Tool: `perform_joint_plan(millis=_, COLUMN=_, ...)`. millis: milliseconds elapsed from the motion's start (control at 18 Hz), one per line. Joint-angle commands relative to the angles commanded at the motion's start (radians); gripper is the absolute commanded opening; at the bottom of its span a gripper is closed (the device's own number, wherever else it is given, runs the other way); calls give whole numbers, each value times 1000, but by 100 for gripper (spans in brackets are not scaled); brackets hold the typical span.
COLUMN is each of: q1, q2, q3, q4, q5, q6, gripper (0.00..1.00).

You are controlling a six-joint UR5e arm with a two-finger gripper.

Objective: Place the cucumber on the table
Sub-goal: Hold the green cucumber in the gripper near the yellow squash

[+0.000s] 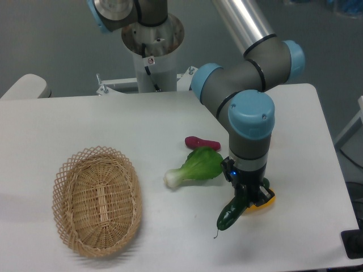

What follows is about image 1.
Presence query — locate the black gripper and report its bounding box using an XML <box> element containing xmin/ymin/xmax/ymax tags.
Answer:
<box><xmin>221</xmin><ymin>157</ymin><xmax>275</xmax><ymax>208</ymax></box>

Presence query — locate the dark green cucumber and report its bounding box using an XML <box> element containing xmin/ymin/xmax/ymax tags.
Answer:
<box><xmin>213</xmin><ymin>177</ymin><xmax>271</xmax><ymax>239</ymax></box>

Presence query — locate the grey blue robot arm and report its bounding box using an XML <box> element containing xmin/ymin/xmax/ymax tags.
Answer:
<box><xmin>88</xmin><ymin>1</ymin><xmax>305</xmax><ymax>206</ymax></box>

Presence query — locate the yellow mango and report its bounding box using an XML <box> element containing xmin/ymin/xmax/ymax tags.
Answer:
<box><xmin>246</xmin><ymin>186</ymin><xmax>276</xmax><ymax>213</ymax></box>

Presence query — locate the green bok choy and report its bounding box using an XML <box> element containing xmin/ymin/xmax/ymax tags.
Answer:
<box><xmin>163</xmin><ymin>146</ymin><xmax>223</xmax><ymax>188</ymax></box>

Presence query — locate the purple sweet potato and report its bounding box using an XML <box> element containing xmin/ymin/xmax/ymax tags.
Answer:
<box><xmin>184</xmin><ymin>136</ymin><xmax>221</xmax><ymax>151</ymax></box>

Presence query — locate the black device at edge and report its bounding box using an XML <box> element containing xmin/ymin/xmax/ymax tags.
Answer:
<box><xmin>341</xmin><ymin>229</ymin><xmax>362</xmax><ymax>259</ymax></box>

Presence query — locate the white furniture at right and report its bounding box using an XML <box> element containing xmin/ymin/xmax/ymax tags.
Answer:
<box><xmin>334</xmin><ymin>96</ymin><xmax>362</xmax><ymax>150</ymax></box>

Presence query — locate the woven wicker basket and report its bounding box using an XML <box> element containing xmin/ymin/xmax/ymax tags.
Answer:
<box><xmin>52</xmin><ymin>146</ymin><xmax>142</xmax><ymax>258</ymax></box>

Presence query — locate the white chair armrest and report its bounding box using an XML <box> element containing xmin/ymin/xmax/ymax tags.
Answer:
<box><xmin>1</xmin><ymin>74</ymin><xmax>52</xmax><ymax>101</ymax></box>

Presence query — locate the white metal base frame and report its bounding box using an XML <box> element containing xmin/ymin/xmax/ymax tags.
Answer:
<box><xmin>95</xmin><ymin>65</ymin><xmax>199</xmax><ymax>96</ymax></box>

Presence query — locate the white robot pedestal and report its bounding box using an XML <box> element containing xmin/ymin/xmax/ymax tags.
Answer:
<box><xmin>121</xmin><ymin>14</ymin><xmax>184</xmax><ymax>93</ymax></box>

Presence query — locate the black pedestal cable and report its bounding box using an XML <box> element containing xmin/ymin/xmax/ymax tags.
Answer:
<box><xmin>141</xmin><ymin>42</ymin><xmax>162</xmax><ymax>93</ymax></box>

